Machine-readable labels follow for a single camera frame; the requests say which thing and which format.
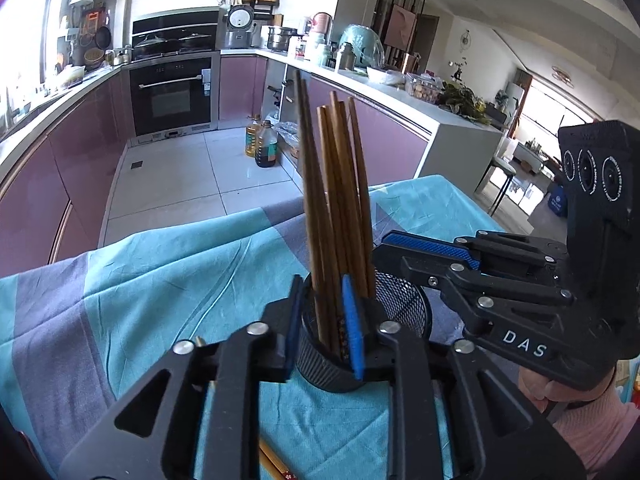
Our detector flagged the stainless steel stockpot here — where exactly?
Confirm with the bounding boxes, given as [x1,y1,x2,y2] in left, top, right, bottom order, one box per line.
[265,25,299,52]

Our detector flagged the black built-in oven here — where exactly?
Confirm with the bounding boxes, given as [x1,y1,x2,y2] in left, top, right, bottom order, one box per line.
[129,57,216,137]

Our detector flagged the green covered appliance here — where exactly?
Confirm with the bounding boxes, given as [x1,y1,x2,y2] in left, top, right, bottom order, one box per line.
[340,24,387,69]

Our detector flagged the black mesh utensil holder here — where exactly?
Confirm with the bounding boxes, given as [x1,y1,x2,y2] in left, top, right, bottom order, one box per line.
[295,272,433,393]

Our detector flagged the pink wall painting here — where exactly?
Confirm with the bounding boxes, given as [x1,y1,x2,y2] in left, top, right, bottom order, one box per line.
[390,4,419,51]

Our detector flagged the plastic bag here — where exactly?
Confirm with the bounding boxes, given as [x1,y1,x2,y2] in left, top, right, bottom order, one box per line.
[272,120,301,159]

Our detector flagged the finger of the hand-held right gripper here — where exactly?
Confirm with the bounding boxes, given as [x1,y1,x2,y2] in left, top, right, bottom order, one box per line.
[372,245,576,333]
[381,230,568,268]

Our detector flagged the yellow cooking oil bottle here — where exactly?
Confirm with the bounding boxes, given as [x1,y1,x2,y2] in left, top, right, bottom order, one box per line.
[245,115,264,157]

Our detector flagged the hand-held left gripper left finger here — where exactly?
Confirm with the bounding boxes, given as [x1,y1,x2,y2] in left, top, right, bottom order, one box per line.
[57,275,306,480]

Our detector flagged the green leafy plant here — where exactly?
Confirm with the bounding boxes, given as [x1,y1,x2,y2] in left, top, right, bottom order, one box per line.
[440,82,494,124]

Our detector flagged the black range hood stove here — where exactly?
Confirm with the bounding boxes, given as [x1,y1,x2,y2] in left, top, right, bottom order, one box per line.
[131,7,221,61]

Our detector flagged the silver rice cooker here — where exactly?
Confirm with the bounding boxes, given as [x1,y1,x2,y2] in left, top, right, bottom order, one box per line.
[222,4,261,50]

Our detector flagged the black wok with lid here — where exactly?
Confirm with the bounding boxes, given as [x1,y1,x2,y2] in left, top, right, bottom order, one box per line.
[134,34,169,52]
[175,32,214,49]

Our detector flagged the person's right hand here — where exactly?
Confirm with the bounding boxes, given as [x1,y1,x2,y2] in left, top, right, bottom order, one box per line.
[517,363,619,407]

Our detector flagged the teal and purple tablecloth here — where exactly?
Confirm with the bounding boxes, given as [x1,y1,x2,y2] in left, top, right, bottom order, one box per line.
[0,175,506,480]

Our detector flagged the clear food container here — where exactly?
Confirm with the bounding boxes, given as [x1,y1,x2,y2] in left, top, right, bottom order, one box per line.
[405,72,444,101]

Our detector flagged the white stool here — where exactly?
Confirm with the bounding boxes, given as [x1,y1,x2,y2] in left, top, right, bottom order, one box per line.
[475,155,517,217]

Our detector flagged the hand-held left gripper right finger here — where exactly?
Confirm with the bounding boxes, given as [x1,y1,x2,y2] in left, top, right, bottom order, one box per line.
[341,272,587,480]

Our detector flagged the purple base cabinets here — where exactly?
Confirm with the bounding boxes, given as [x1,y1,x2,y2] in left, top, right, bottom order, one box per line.
[0,52,431,281]

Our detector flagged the bunch of wooden chopsticks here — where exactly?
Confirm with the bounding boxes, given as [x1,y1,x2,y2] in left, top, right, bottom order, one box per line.
[295,70,376,361]

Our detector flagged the dark cooking oil bottle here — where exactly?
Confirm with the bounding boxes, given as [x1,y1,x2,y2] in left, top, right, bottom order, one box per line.
[255,120,280,168]

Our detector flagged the wooden chopstick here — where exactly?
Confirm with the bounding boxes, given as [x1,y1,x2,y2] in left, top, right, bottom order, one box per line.
[260,452,302,480]

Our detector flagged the pink electric kettle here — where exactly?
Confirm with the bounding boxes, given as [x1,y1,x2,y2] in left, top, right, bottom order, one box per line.
[311,11,335,37]

